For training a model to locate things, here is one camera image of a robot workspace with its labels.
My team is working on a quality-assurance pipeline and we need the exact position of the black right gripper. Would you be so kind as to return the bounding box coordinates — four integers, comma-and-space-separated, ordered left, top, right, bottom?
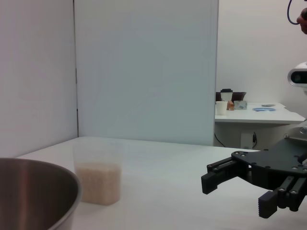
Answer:
201, 137, 307, 219

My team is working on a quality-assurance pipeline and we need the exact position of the clear plastic measuring cup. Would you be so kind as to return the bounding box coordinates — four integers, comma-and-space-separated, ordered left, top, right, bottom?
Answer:
72, 140, 124, 206

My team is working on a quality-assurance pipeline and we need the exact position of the stainless steel mixing bowl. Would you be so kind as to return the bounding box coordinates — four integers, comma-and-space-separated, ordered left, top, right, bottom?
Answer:
0, 157, 83, 230

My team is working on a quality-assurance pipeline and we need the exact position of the white paper cup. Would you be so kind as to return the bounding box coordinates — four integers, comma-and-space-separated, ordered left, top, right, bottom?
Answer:
215, 100, 229, 116

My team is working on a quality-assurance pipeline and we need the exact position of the paper cup with black lid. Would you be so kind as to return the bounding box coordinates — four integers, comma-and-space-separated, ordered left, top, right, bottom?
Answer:
220, 89, 234, 102

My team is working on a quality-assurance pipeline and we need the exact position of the white side table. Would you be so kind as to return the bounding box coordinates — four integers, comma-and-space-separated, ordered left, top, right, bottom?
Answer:
214, 102, 306, 150

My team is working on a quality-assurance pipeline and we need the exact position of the pale tissue packet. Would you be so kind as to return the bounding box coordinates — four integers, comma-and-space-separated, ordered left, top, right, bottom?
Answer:
234, 100, 248, 111

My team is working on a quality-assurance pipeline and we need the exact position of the dark brown tray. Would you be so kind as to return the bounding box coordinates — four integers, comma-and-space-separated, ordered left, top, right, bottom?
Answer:
215, 91, 248, 102

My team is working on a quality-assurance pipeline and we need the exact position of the white partition board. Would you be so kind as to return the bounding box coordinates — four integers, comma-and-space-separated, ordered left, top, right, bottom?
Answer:
73, 0, 219, 147

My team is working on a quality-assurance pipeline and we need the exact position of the blurry person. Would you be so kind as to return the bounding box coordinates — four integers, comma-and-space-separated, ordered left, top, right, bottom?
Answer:
296, 7, 307, 35

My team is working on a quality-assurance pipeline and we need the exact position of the white wall socket with plug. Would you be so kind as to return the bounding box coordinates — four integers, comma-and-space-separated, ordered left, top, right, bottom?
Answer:
240, 132, 259, 150

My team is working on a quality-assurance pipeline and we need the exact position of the thin black floor cable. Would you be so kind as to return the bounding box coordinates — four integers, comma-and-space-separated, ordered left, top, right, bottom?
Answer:
213, 131, 226, 148

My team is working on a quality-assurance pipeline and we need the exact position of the blue ring coil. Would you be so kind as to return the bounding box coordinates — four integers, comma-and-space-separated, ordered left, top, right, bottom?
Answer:
252, 106, 277, 113

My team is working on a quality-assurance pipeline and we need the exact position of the white silver wrist camera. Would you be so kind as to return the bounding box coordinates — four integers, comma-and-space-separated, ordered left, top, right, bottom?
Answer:
287, 61, 307, 96

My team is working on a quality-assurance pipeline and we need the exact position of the blue hanging cable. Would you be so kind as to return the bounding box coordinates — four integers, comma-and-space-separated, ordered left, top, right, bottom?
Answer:
287, 0, 301, 25

